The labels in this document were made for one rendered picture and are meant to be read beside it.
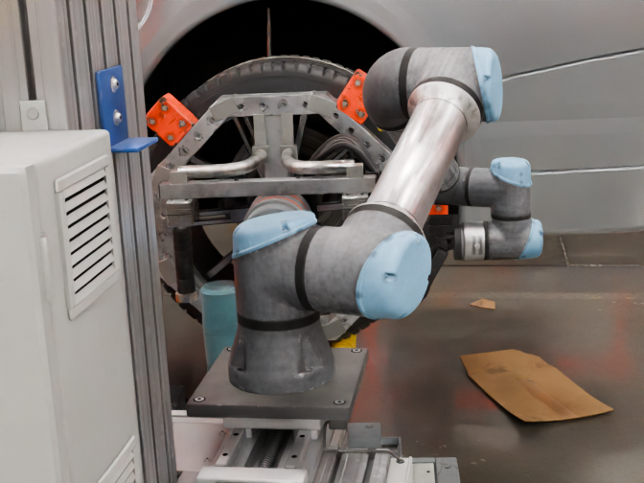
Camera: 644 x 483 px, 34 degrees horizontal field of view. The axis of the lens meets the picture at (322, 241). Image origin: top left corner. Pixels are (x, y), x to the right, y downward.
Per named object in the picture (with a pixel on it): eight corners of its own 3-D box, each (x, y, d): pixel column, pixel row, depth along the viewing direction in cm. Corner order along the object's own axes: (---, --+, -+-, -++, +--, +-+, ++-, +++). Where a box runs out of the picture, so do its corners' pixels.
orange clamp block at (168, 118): (200, 120, 228) (169, 91, 226) (194, 125, 220) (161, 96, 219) (179, 143, 229) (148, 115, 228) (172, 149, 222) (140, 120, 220)
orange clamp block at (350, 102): (361, 121, 226) (385, 85, 224) (361, 126, 218) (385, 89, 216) (334, 103, 225) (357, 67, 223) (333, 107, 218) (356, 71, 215)
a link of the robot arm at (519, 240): (538, 211, 204) (538, 253, 207) (481, 213, 205) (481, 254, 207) (544, 220, 197) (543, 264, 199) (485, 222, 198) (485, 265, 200)
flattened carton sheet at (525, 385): (533, 353, 376) (533, 345, 375) (613, 413, 324) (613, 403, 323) (454, 365, 369) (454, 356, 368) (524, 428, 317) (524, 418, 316)
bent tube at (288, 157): (364, 160, 221) (362, 109, 218) (363, 178, 202) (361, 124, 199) (281, 163, 222) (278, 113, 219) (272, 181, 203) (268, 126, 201)
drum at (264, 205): (314, 245, 232) (311, 183, 229) (309, 272, 212) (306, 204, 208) (251, 247, 233) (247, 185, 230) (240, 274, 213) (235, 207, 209)
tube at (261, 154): (270, 163, 222) (267, 113, 219) (261, 181, 203) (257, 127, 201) (188, 166, 223) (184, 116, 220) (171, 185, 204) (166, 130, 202)
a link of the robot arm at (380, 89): (329, 96, 168) (421, 218, 209) (392, 97, 163) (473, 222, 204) (345, 34, 171) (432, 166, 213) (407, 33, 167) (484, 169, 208)
